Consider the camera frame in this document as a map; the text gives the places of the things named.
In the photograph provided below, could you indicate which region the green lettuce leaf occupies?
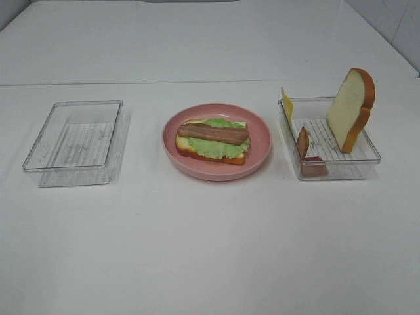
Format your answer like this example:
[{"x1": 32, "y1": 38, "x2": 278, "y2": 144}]
[{"x1": 186, "y1": 118, "x2": 251, "y2": 161}]

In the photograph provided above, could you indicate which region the bread slice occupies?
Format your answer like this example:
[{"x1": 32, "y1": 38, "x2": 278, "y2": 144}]
[
  {"x1": 175, "y1": 118, "x2": 247, "y2": 166},
  {"x1": 326, "y1": 68, "x2": 375, "y2": 154}
]

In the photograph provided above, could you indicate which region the bacon strip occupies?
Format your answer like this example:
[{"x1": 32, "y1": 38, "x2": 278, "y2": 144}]
[
  {"x1": 297, "y1": 127, "x2": 328, "y2": 177},
  {"x1": 177, "y1": 123, "x2": 249, "y2": 145}
]

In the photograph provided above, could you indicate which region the pink round plate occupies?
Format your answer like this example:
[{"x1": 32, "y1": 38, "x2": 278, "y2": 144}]
[{"x1": 163, "y1": 103, "x2": 272, "y2": 181}]

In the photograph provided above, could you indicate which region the yellow cheese slice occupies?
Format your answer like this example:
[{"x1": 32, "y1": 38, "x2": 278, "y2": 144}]
[{"x1": 281, "y1": 87, "x2": 294, "y2": 128}]

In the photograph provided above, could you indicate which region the clear plastic right tray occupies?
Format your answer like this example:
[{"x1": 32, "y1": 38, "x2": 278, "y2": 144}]
[{"x1": 278, "y1": 96, "x2": 381, "y2": 180}]

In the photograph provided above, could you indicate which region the clear plastic tray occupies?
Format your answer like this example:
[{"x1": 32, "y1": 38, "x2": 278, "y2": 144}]
[
  {"x1": 22, "y1": 100, "x2": 130, "y2": 188},
  {"x1": 278, "y1": 96, "x2": 381, "y2": 180}
]

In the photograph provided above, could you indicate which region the clear plastic left tray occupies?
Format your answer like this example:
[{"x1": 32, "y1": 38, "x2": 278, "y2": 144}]
[{"x1": 22, "y1": 100, "x2": 130, "y2": 188}]

